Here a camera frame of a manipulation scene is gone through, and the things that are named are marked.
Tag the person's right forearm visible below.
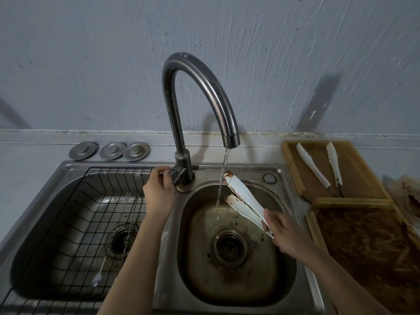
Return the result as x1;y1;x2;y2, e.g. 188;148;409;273
294;244;391;315

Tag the black wire rack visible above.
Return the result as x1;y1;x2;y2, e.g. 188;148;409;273
0;167;155;315

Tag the person's right hand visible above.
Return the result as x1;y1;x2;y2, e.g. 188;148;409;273
262;208;315;259

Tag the curved steel faucet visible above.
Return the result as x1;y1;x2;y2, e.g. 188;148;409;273
161;52;241;193

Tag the round metal sink drain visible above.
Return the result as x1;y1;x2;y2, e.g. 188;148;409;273
107;224;140;258
212;228;249;268

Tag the stained crumpled plastic bag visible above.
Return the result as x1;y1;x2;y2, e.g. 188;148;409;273
382;175;420;228

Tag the wooden two-compartment tray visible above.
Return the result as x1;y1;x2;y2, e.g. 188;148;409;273
305;197;420;315

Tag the person's left forearm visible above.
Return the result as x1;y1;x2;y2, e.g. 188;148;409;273
98;213;171;315

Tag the person's left hand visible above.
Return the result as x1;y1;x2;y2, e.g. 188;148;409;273
143;165;176;220

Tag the stainless steel double sink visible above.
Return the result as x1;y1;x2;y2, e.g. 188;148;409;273
0;160;326;315

